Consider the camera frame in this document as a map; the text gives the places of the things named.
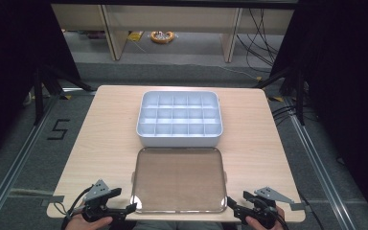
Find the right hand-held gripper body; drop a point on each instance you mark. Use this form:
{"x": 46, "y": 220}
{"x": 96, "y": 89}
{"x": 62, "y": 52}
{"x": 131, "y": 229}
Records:
{"x": 262, "y": 207}

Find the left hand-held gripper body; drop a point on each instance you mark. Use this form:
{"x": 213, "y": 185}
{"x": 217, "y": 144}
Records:
{"x": 96, "y": 195}

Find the clear plastic box lid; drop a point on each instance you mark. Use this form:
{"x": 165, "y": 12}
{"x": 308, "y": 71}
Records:
{"x": 179, "y": 180}

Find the white compartment storage box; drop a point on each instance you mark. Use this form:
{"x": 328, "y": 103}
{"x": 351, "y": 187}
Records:
{"x": 179, "y": 135}

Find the person's right hand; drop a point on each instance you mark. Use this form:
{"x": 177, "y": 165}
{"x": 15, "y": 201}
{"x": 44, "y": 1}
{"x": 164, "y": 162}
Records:
{"x": 279, "y": 220}

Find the person's left hand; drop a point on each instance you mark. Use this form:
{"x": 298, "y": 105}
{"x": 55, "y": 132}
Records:
{"x": 87, "y": 223}

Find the grey tape strip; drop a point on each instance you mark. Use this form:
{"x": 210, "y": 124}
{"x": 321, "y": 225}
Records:
{"x": 55, "y": 199}
{"x": 297, "y": 206}

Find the black tripod stand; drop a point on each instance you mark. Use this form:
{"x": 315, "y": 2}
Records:
{"x": 40, "y": 92}
{"x": 298, "y": 92}

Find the black curtain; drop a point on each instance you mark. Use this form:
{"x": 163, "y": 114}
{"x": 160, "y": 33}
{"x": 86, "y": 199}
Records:
{"x": 341, "y": 80}
{"x": 16, "y": 64}

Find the yellow object on shelf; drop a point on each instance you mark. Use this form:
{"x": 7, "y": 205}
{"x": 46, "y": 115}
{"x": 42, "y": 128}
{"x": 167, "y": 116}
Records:
{"x": 135, "y": 35}

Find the light wooden shelf unit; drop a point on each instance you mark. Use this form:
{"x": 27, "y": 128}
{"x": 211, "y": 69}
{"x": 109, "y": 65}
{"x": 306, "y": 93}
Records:
{"x": 172, "y": 19}

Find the aluminium floor rail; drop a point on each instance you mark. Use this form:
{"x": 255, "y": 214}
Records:
{"x": 16, "y": 163}
{"x": 319, "y": 172}

